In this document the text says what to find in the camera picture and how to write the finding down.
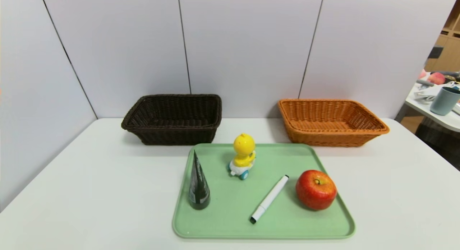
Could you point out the yellow duck toy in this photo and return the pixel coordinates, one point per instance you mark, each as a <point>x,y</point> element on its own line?
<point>244,146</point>

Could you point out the black cosmetic tube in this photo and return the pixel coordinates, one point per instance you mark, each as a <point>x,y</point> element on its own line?
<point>198,192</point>

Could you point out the white marker pen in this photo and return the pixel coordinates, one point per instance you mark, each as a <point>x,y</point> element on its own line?
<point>269,199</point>

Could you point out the red apple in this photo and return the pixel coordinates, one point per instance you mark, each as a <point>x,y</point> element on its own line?
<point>316,192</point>

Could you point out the dark brown wicker basket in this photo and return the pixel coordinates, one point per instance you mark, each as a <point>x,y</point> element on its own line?
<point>172,135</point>

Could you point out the orange wicker basket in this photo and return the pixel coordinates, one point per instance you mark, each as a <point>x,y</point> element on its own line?
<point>323,138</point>

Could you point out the light green plastic tray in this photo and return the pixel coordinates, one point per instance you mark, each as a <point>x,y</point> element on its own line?
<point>230,207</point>

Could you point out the white side table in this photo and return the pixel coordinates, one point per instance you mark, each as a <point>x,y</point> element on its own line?
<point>418,106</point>

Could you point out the white paper stack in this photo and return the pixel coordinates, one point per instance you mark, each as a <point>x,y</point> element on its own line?
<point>424,93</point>

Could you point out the grey cylindrical object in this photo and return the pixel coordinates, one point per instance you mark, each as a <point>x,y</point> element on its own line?
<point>426,83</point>

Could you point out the dark wicker bin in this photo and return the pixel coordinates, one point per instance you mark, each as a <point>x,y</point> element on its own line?
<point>438,142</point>

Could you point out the pink peach fruit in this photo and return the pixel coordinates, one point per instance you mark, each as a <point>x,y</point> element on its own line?
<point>436,78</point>

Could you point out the grey blue plastic cup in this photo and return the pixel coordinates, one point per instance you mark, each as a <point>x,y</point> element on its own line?
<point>444,102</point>

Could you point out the black pouch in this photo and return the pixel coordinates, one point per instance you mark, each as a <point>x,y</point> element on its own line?
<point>453,77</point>

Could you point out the light wooden shelf unit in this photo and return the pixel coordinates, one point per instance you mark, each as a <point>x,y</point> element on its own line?
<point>449,52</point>

